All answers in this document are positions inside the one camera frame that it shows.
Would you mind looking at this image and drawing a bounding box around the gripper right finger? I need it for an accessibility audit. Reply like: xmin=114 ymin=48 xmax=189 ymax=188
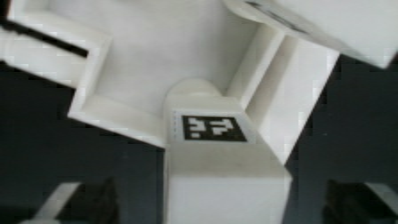
xmin=322 ymin=180 xmax=398 ymax=224

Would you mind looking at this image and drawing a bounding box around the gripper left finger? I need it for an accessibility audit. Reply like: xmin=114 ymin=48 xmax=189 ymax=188
xmin=20 ymin=181 xmax=119 ymax=224

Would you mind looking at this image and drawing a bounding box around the white chair leg block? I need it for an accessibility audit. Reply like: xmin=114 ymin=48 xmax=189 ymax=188
xmin=164 ymin=79 xmax=292 ymax=224

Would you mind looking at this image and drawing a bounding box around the white chair seat part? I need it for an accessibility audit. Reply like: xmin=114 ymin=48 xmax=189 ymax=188
xmin=0 ymin=0 xmax=340 ymax=158

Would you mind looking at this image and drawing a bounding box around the white chair leg with tag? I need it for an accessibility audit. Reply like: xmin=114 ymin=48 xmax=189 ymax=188
xmin=222 ymin=0 xmax=398 ymax=68

